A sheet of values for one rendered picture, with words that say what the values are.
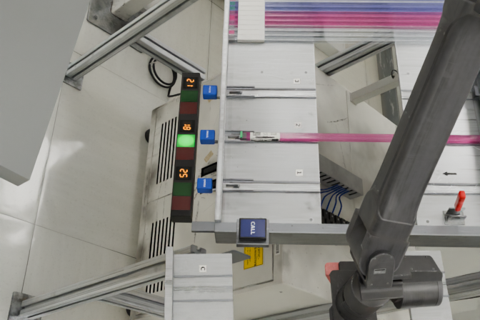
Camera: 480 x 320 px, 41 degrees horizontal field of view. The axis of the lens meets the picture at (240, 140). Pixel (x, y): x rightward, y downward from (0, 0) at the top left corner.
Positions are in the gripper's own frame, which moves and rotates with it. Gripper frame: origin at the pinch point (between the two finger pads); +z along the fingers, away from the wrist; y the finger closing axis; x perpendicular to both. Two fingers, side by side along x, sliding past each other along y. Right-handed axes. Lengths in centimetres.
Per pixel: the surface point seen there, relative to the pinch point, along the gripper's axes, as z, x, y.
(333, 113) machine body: 58, -17, 70
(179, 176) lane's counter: 13.0, 27.1, 30.0
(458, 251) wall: 176, -99, 64
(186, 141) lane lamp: 13.3, 25.8, 38.2
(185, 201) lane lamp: 12.6, 25.9, 24.6
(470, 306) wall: 173, -99, 39
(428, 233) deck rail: 6.0, -19.2, 16.1
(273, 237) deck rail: 11.0, 9.2, 16.9
